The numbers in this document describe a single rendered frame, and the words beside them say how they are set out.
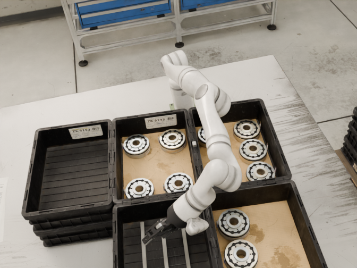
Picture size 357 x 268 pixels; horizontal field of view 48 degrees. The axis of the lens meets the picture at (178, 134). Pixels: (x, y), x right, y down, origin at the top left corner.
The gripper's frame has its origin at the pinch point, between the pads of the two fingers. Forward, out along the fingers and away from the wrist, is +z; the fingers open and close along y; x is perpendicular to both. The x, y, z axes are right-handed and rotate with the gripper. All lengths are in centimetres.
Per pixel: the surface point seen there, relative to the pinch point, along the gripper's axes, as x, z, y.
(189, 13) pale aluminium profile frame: -162, -8, -175
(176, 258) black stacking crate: 7.4, 3.6, -8.4
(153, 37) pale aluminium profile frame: -168, 26, -166
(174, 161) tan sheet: -24.4, -3.6, -29.7
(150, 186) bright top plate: -18.9, 2.5, -16.2
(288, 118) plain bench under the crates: -20, -35, -82
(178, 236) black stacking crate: 1.6, 1.6, -13.1
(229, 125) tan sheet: -27, -22, -51
